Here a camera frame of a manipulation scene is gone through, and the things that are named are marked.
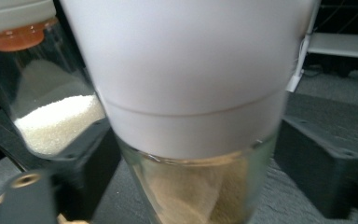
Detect flat-lid glass jar white granules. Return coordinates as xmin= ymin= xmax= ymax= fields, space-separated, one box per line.
xmin=0 ymin=0 xmax=111 ymax=161

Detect spout-lid glass seasoning jar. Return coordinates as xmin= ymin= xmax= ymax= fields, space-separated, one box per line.
xmin=59 ymin=0 xmax=321 ymax=224

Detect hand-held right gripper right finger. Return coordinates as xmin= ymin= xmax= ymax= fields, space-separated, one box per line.
xmin=274 ymin=116 xmax=358 ymax=223

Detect black tabletop shelf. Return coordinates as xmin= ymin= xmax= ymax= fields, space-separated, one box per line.
xmin=0 ymin=91 xmax=358 ymax=224

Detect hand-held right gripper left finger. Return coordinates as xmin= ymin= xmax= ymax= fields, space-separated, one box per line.
xmin=0 ymin=110 xmax=122 ymax=220

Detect white metal stand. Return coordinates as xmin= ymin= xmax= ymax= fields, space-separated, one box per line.
xmin=285 ymin=0 xmax=358 ymax=93

